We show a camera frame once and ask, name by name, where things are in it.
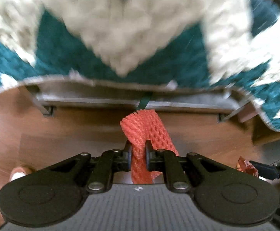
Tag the person's foot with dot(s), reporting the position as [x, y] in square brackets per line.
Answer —
[20, 171]

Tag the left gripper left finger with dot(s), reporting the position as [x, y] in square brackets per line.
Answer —
[105, 166]

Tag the grey bed frame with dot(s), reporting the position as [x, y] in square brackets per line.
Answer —
[48, 95]

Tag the red foam fruit net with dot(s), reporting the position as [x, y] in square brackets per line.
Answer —
[139, 127]

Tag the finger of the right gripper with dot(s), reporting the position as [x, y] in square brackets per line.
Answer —
[266, 171]

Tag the red shiny wrapper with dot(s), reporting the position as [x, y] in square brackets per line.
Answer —
[246, 167]

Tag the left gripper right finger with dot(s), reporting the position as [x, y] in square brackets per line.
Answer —
[172, 167]

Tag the teal white quilt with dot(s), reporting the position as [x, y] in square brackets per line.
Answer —
[184, 44]

